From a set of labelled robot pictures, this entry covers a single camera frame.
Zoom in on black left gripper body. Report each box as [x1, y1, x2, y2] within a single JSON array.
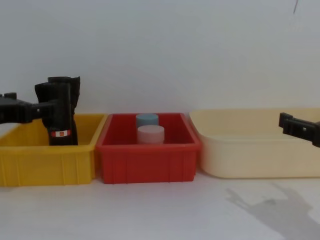
[[0, 92, 26, 125]]

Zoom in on black bag roll with label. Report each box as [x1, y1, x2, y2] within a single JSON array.
[[34, 76, 82, 147]]

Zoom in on yellow plastic bin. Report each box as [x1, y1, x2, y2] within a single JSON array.
[[0, 113, 107, 187]]

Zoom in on cream plastic tub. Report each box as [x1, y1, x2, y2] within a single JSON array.
[[189, 107, 320, 180]]

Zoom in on blue cylinder block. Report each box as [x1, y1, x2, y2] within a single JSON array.
[[135, 113, 160, 129]]

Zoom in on pink cylinder block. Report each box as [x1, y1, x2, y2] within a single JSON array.
[[136, 125, 166, 145]]

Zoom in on red plastic bin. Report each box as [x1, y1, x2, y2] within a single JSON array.
[[95, 112, 202, 185]]

